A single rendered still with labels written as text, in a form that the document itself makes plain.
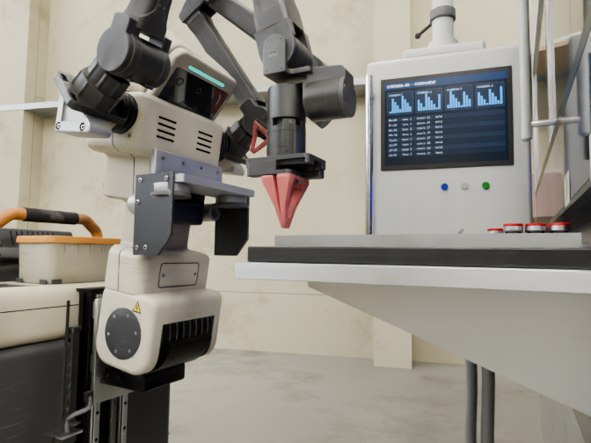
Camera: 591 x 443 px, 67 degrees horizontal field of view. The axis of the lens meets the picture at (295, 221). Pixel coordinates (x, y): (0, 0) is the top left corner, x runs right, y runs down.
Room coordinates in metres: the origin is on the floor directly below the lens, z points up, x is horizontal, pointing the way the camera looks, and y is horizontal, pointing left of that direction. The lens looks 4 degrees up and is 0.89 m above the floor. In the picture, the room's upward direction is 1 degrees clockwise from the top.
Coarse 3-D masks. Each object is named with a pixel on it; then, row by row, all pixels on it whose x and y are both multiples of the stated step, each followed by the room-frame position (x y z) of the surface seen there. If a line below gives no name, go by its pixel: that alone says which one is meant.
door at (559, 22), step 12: (552, 0) 1.12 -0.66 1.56; (564, 0) 0.88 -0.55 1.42; (552, 12) 1.13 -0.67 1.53; (564, 12) 0.89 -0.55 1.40; (552, 24) 1.14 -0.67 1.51; (564, 24) 0.89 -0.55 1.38; (552, 36) 1.15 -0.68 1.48; (564, 36) 0.90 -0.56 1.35; (552, 48) 1.16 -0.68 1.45; (564, 48) 0.91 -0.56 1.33; (552, 60) 1.17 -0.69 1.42; (564, 60) 0.91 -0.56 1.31; (552, 72) 1.18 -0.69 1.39; (564, 72) 0.92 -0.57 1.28; (552, 84) 1.19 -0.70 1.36; (564, 84) 0.93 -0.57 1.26; (552, 96) 1.20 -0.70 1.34; (552, 108) 1.21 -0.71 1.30
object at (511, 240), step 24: (288, 240) 0.57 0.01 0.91; (312, 240) 0.56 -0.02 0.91; (336, 240) 0.54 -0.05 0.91; (360, 240) 0.53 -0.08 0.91; (384, 240) 0.52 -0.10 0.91; (408, 240) 0.50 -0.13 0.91; (432, 240) 0.49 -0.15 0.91; (456, 240) 0.48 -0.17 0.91; (480, 240) 0.47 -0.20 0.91; (504, 240) 0.46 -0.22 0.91; (528, 240) 0.45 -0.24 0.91; (552, 240) 0.44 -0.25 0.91; (576, 240) 0.43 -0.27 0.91
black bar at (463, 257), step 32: (256, 256) 0.57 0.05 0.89; (288, 256) 0.55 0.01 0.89; (320, 256) 0.53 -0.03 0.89; (352, 256) 0.51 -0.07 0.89; (384, 256) 0.49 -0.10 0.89; (416, 256) 0.48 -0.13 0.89; (448, 256) 0.46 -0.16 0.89; (480, 256) 0.45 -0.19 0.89; (512, 256) 0.44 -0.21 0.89; (544, 256) 0.43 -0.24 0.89; (576, 256) 0.41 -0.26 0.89
